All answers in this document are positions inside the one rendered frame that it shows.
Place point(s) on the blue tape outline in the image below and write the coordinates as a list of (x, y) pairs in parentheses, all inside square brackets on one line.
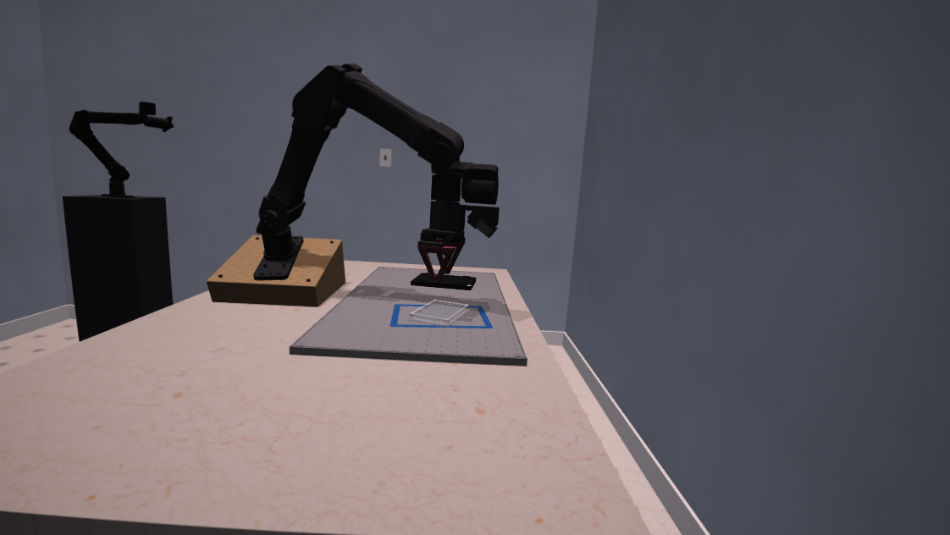
[(394, 319)]

